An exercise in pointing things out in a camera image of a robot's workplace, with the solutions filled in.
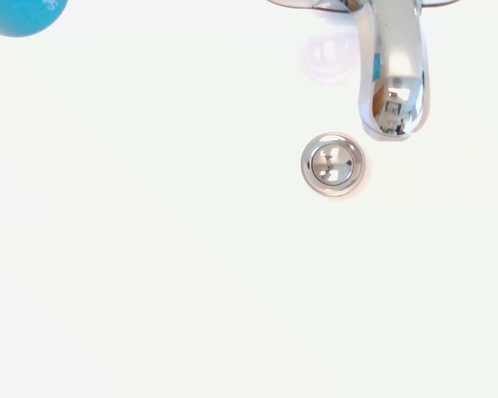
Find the chrome faucet spout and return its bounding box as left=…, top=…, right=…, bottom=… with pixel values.
left=348, top=0, right=432, bottom=142

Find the chrome sink drain stopper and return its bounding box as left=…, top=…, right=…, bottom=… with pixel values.
left=300, top=132, right=366, bottom=197

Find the blue round container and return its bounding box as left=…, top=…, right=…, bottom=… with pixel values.
left=0, top=0, right=70, bottom=39

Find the chrome faucet handle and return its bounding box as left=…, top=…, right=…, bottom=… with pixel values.
left=266, top=0, right=354, bottom=14

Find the white ceramic sink basin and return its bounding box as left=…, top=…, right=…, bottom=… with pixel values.
left=0, top=0, right=498, bottom=398

